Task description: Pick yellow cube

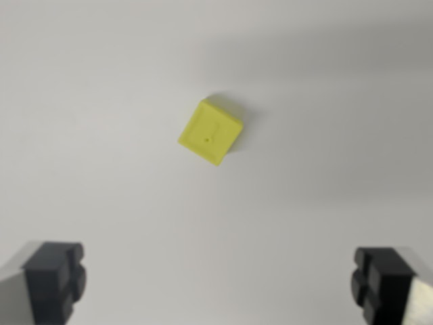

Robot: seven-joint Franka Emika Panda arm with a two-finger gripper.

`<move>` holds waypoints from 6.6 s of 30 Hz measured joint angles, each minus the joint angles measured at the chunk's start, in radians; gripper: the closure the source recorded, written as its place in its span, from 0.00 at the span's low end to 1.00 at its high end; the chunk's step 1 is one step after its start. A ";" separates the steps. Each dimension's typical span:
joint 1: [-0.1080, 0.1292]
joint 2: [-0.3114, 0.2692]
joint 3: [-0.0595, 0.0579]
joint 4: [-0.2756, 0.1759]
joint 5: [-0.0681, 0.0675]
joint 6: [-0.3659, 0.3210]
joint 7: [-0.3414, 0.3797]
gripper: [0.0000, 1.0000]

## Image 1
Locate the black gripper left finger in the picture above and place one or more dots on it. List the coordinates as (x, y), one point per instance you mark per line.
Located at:
(40, 284)

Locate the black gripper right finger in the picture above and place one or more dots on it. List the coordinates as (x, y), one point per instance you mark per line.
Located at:
(389, 287)

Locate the yellow cube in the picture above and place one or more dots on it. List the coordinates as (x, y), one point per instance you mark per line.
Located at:
(209, 133)

